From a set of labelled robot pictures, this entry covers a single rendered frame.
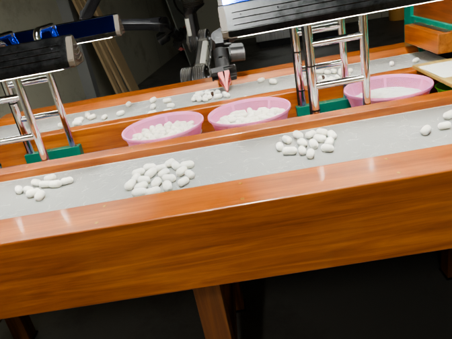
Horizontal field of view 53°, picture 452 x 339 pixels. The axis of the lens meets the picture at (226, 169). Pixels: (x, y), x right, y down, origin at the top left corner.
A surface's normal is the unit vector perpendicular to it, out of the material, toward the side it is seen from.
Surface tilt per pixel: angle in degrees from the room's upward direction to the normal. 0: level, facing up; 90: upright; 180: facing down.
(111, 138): 90
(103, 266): 90
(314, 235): 90
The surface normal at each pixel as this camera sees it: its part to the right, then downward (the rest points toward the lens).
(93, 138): 0.02, 0.40
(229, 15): -0.07, -0.14
